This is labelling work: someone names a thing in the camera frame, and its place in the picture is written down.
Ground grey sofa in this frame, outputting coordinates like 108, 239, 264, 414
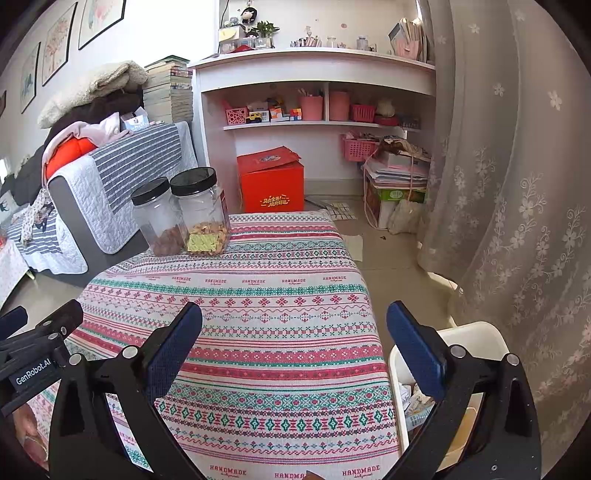
0, 122, 199, 275

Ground blue striped seat cover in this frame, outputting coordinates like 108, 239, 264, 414
0, 208, 88, 275

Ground person's left hand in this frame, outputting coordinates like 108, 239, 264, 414
14, 406, 47, 462

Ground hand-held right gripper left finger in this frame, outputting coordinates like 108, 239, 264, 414
48, 301, 204, 480

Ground white floral lace curtain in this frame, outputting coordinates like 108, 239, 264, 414
416, 0, 591, 462

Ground cream fleece blanket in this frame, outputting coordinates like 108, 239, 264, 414
38, 61, 149, 129

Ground orange cushion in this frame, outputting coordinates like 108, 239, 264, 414
45, 138, 100, 181

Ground white plush toy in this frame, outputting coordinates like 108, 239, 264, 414
375, 99, 398, 126

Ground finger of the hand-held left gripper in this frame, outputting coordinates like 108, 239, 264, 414
28, 299, 85, 352
0, 306, 27, 339

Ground pink garment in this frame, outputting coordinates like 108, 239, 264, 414
41, 113, 132, 167

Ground white printed cushion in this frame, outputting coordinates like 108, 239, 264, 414
0, 190, 21, 222

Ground pink pen holder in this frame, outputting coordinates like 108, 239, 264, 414
298, 92, 324, 121

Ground red cardboard box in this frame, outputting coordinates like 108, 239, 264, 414
237, 146, 305, 214

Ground small clear jar black lid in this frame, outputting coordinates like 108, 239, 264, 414
130, 176, 185, 257

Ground green white cardboard box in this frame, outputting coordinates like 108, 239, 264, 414
365, 180, 428, 229

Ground framed blue bird picture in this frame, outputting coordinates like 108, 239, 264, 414
20, 42, 41, 114

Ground floral patterned cloth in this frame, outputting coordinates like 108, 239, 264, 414
21, 187, 58, 245

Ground white shelf unit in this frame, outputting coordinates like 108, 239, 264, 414
187, 0, 437, 213

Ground large clear jar black lid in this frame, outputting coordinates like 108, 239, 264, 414
170, 167, 232, 256

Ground sheet of paper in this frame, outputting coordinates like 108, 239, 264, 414
342, 234, 364, 263

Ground pink cylinder container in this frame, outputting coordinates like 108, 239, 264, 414
329, 91, 350, 121

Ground tile sample sheet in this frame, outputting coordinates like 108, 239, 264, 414
325, 200, 357, 221

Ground leaning books and folders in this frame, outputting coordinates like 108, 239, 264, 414
388, 17, 430, 63

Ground clear acrylic box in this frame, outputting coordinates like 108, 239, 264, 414
218, 27, 245, 55

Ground white quilted sofa cover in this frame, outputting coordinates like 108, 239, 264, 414
48, 138, 199, 254

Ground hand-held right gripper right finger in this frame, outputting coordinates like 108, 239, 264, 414
387, 300, 543, 480

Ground stack of papers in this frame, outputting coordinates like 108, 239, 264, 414
362, 136, 432, 190

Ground framed pastel map picture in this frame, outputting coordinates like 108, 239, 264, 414
78, 0, 127, 51

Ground white blue small box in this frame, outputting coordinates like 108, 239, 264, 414
120, 111, 151, 132

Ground stack of books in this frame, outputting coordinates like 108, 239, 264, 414
142, 55, 195, 124

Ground white plastic bin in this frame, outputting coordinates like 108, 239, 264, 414
388, 322, 509, 467

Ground large pink basket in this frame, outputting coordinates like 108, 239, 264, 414
342, 135, 380, 162

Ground dark clothing pile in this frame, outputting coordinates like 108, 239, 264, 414
14, 92, 144, 185

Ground potted green plant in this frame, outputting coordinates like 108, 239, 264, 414
255, 21, 280, 49

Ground white dotted cloth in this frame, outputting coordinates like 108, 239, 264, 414
0, 237, 31, 310

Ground cream tote bag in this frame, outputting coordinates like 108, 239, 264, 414
387, 198, 423, 235

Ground grey striped blanket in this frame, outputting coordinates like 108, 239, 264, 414
88, 122, 185, 213

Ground framed pink tree picture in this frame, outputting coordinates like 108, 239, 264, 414
41, 2, 78, 87

